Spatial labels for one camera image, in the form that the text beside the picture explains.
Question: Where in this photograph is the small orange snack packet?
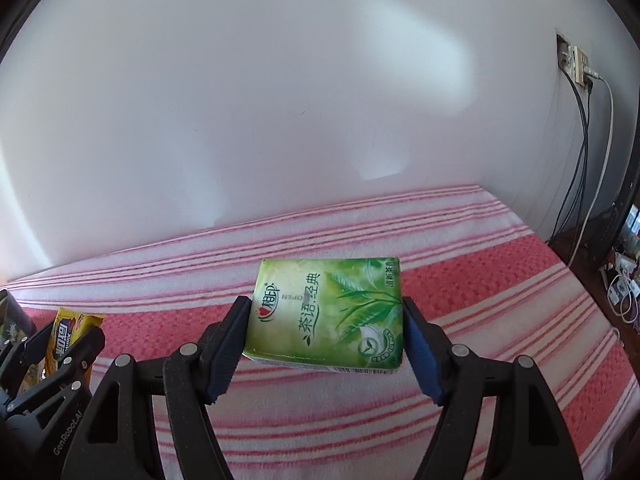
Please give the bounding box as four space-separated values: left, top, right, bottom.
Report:
43 308 104 378

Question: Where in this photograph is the cluttered side desk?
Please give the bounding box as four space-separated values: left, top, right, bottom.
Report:
600 205 639 332

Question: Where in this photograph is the red white striped cloth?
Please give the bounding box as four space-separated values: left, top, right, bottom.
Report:
8 185 639 479

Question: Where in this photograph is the green tissue pack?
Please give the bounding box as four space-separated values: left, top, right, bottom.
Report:
243 258 404 374

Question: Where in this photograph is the wall power socket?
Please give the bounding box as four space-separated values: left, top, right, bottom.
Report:
555 32 593 90

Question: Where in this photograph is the white cable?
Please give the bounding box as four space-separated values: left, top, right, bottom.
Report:
566 71 615 269

